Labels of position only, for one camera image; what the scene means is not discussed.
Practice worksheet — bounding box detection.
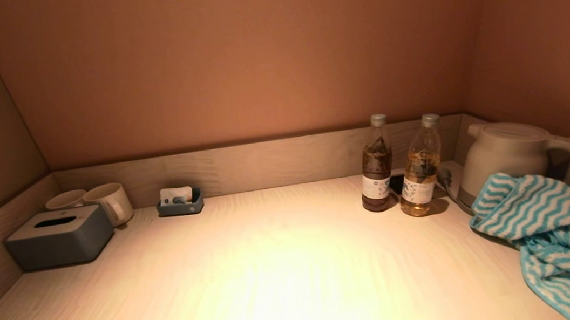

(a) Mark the grey kettle power plug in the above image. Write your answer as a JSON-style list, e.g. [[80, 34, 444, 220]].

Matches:
[[436, 166, 459, 205]]

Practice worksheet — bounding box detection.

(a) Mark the white electric kettle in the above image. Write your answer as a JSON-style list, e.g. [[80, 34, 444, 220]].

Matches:
[[452, 112, 570, 209]]

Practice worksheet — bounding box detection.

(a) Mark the black wall socket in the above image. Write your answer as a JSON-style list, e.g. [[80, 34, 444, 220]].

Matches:
[[388, 173, 407, 195]]

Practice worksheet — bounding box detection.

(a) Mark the grey tissue box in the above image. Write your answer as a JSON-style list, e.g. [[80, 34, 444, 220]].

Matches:
[[2, 202, 118, 274]]

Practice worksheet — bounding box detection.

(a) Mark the dark tea bottle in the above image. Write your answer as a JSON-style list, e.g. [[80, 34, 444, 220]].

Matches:
[[351, 113, 400, 214]]

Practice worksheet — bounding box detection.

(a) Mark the blue white striped towel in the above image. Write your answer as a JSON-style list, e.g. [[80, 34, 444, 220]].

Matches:
[[464, 164, 570, 320]]

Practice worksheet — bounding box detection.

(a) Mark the white ceramic mug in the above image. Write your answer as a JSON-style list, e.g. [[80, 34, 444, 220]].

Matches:
[[44, 188, 89, 213], [81, 181, 136, 231]]

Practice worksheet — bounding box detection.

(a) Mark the amber tea bottle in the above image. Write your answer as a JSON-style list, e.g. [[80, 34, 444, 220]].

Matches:
[[389, 112, 452, 220]]

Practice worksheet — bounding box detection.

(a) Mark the kettle base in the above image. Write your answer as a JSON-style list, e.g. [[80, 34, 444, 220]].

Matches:
[[443, 157, 483, 218]]

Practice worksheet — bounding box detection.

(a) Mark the small blue-grey tray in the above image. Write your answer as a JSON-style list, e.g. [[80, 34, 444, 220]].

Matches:
[[154, 187, 206, 219]]

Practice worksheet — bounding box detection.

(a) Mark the white sachet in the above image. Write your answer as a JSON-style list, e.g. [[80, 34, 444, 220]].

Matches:
[[159, 185, 194, 207]]

